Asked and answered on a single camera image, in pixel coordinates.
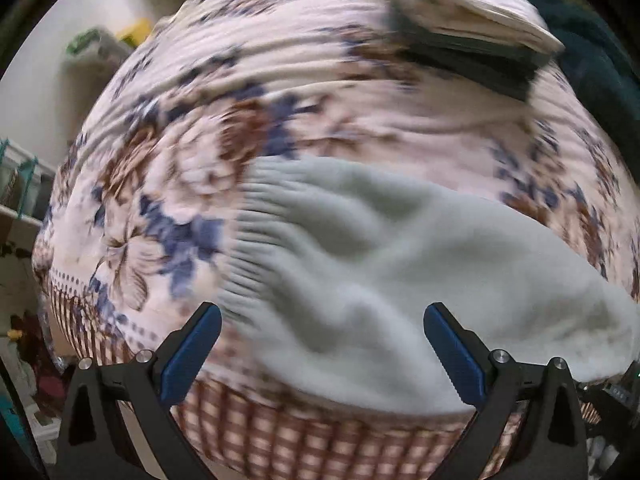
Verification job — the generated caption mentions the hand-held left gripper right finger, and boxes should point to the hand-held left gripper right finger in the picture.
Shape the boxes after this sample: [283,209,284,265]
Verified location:
[422,301,591,480]

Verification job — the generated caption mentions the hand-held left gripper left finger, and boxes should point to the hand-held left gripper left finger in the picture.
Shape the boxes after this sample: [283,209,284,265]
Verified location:
[57,301,223,480]

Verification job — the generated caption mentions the pale green fleece pants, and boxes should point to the pale green fleece pants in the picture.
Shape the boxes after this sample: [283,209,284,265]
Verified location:
[220,156,640,418]

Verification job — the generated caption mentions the dark green folded pants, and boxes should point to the dark green folded pants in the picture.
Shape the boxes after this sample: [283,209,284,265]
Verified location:
[387,0,551,103]

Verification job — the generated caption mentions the white shelf with teal brackets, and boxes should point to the white shelf with teal brackets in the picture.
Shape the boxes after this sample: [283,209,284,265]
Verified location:
[0,137,57,231]

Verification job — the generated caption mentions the floral plush blanket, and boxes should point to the floral plush blanket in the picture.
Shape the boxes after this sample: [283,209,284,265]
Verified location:
[31,0,640,480]

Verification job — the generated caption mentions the yellow container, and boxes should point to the yellow container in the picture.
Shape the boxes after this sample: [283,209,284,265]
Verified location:
[117,19,153,48]

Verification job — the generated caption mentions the green plastic bag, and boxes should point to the green plastic bag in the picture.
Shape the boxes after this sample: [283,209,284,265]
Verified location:
[66,29,104,57]

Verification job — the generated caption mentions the dark teal cloth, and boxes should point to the dark teal cloth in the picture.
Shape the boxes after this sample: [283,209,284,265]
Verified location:
[490,0,640,161]

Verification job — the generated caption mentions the cream folded cloth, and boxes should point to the cream folded cloth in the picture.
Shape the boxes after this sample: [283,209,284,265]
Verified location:
[400,0,567,56]

